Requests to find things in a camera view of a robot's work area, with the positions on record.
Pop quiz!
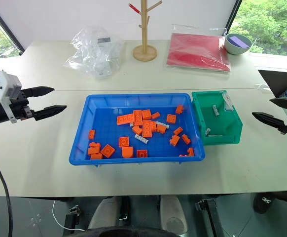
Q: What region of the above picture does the white label card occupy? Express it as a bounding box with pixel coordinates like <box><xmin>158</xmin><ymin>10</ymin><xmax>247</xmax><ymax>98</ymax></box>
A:
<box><xmin>221</xmin><ymin>90</ymin><xmax>234</xmax><ymax>112</ymax></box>

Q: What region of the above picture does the white cord on table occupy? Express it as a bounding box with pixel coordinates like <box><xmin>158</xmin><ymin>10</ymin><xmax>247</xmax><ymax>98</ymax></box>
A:
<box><xmin>253</xmin><ymin>83</ymin><xmax>270</xmax><ymax>92</ymax></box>

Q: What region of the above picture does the blue plastic tray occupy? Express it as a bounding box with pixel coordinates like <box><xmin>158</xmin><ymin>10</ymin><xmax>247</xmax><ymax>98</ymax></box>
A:
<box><xmin>69</xmin><ymin>92</ymin><xmax>206</xmax><ymax>167</ymax></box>

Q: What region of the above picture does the rounded orange building block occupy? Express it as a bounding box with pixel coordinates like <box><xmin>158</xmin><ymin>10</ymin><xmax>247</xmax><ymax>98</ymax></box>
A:
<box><xmin>121</xmin><ymin>146</ymin><xmax>134</xmax><ymax>159</ymax></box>

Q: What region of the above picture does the clear plastic bag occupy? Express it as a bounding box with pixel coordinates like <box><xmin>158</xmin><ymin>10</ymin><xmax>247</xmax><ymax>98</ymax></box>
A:
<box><xmin>62</xmin><ymin>26</ymin><xmax>124</xmax><ymax>80</ymax></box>

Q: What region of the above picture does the grey rounded robot leg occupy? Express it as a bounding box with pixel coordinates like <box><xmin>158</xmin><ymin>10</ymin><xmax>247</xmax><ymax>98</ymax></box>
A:
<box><xmin>87</xmin><ymin>197</ymin><xmax>122</xmax><ymax>230</ymax></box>

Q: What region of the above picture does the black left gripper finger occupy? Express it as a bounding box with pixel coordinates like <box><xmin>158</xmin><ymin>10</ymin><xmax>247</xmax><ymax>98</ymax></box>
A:
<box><xmin>33</xmin><ymin>105</ymin><xmax>68</xmax><ymax>121</ymax></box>
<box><xmin>22</xmin><ymin>86</ymin><xmax>55</xmax><ymax>99</ymax></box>

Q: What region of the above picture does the black table leg bracket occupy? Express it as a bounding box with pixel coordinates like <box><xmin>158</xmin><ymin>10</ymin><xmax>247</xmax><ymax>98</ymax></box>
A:
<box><xmin>194</xmin><ymin>197</ymin><xmax>218</xmax><ymax>237</ymax></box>
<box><xmin>64</xmin><ymin>204</ymin><xmax>81</xmax><ymax>232</ymax></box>

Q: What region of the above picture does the purple block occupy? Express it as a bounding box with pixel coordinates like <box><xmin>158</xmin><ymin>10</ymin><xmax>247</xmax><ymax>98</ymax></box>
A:
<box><xmin>229</xmin><ymin>36</ymin><xmax>250</xmax><ymax>48</ymax></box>

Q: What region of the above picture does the wooden tree stand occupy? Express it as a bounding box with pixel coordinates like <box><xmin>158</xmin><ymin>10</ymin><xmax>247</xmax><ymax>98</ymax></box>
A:
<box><xmin>132</xmin><ymin>0</ymin><xmax>163</xmax><ymax>61</ymax></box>

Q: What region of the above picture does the red marker pen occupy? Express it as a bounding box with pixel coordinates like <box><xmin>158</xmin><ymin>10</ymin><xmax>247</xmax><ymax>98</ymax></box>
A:
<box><xmin>128</xmin><ymin>2</ymin><xmax>141</xmax><ymax>14</ymax></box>

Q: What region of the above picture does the red folder in plastic sleeve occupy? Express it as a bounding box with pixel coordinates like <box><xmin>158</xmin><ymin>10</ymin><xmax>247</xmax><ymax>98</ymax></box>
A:
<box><xmin>163</xmin><ymin>23</ymin><xmax>232</xmax><ymax>74</ymax></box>

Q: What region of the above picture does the black window frame bar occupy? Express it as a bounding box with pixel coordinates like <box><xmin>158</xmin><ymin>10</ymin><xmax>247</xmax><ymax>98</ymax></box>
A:
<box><xmin>0</xmin><ymin>0</ymin><xmax>25</xmax><ymax>57</ymax></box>
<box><xmin>222</xmin><ymin>0</ymin><xmax>243</xmax><ymax>36</ymax></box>

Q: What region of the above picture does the black bin with bottle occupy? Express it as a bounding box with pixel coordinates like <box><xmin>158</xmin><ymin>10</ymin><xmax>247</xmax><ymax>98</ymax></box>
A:
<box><xmin>257</xmin><ymin>69</ymin><xmax>287</xmax><ymax>99</ymax></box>

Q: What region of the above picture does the white rounded robot leg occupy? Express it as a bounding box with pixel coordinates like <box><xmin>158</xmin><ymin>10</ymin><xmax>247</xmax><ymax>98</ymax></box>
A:
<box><xmin>159</xmin><ymin>195</ymin><xmax>188</xmax><ymax>234</ymax></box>

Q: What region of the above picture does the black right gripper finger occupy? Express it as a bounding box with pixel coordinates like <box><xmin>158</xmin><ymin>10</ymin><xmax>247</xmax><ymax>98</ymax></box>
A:
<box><xmin>269</xmin><ymin>97</ymin><xmax>287</xmax><ymax>110</ymax></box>
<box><xmin>251</xmin><ymin>112</ymin><xmax>287</xmax><ymax>135</ymax></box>

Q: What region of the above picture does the thin white cable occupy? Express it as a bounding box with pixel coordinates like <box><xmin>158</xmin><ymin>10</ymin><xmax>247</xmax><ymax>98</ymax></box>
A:
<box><xmin>51</xmin><ymin>199</ymin><xmax>85</xmax><ymax>233</ymax></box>

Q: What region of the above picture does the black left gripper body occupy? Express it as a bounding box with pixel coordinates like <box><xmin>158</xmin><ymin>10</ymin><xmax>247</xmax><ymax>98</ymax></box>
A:
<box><xmin>9</xmin><ymin>88</ymin><xmax>37</xmax><ymax>122</ymax></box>

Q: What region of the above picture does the green plastic bin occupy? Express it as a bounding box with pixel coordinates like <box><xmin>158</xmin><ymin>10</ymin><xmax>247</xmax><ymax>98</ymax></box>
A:
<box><xmin>191</xmin><ymin>90</ymin><xmax>244</xmax><ymax>146</ymax></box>

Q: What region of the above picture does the grey bowl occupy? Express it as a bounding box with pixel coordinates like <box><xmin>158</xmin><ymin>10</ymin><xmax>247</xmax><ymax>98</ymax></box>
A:
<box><xmin>223</xmin><ymin>33</ymin><xmax>252</xmax><ymax>55</ymax></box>

